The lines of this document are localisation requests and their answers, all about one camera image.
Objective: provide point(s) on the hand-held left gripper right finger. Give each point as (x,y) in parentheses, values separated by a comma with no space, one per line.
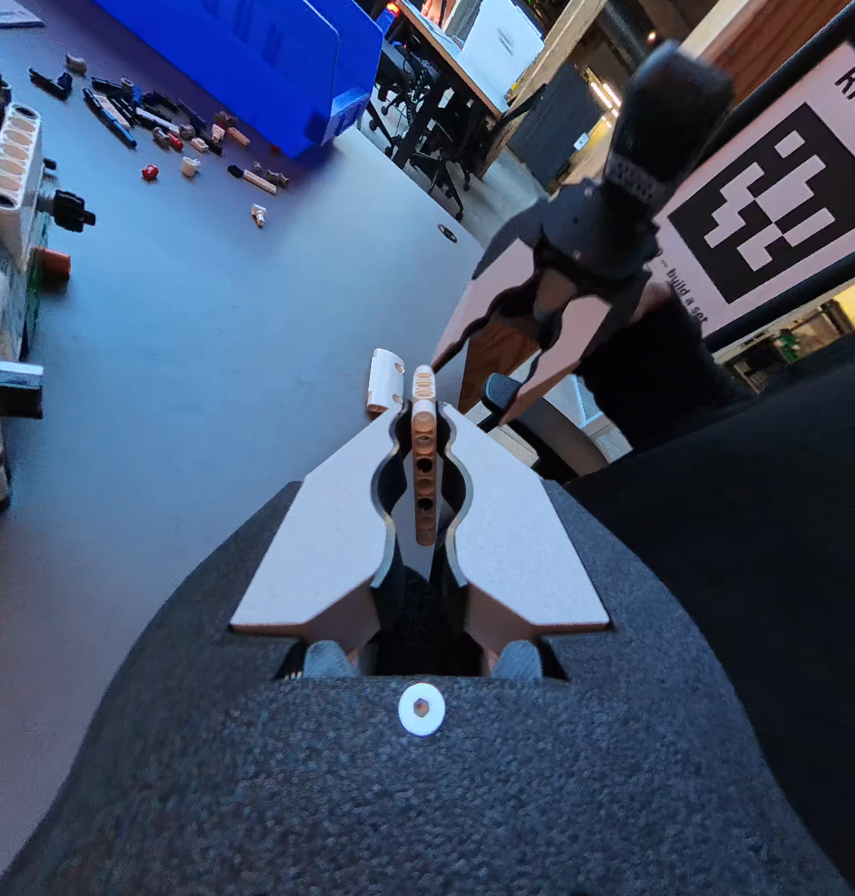
(525,560)

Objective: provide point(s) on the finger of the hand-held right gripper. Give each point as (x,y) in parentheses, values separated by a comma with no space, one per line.
(483,301)
(574,336)

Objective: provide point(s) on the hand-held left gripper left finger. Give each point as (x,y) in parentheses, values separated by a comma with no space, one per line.
(322,553)

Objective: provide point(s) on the white lego beam assembly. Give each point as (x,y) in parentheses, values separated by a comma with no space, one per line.
(424,427)

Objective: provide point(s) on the person's right forearm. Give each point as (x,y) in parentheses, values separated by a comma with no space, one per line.
(665,378)

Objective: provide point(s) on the white lego pin connector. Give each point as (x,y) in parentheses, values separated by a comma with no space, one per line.
(259,214)
(189,166)

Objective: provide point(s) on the pile of small lego pieces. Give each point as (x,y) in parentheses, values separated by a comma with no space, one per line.
(258,182)

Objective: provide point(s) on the partly built lego truck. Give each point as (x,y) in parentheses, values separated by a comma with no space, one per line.
(11,175)

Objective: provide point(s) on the lego instruction booklet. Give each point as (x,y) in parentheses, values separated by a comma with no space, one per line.
(0,17)

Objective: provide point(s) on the wooden desk panel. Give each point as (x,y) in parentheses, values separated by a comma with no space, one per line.
(494,357)

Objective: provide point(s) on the black office chair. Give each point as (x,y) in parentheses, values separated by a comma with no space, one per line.
(560,434)
(413,105)

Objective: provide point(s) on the white box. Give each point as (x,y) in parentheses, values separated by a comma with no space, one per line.
(501,31)

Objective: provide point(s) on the wooden table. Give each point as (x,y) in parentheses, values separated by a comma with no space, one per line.
(441,49)

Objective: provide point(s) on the blue plastic bin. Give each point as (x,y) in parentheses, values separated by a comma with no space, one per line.
(259,56)

